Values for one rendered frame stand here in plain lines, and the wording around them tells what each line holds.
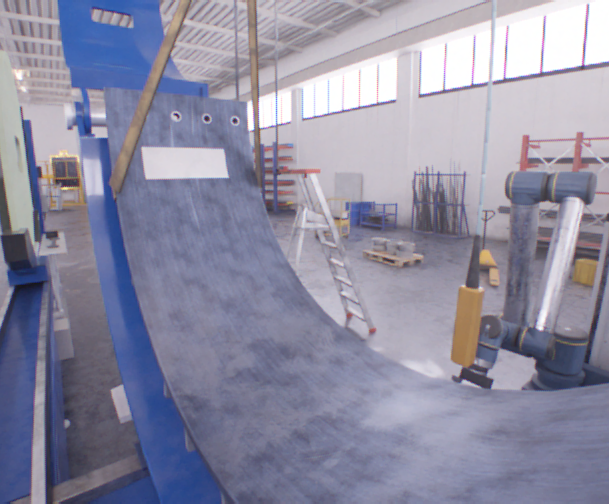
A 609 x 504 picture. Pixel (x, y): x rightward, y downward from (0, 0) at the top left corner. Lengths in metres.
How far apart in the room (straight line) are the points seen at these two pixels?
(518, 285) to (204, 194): 1.67
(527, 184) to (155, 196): 1.72
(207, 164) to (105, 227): 0.56
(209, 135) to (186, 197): 0.35
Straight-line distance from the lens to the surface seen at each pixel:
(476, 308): 1.41
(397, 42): 13.92
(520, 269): 2.05
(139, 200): 1.60
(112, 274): 1.72
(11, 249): 4.13
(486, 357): 1.67
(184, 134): 1.77
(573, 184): 1.88
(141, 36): 3.30
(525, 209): 1.95
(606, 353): 2.52
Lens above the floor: 1.90
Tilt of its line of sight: 13 degrees down
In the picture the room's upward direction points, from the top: straight up
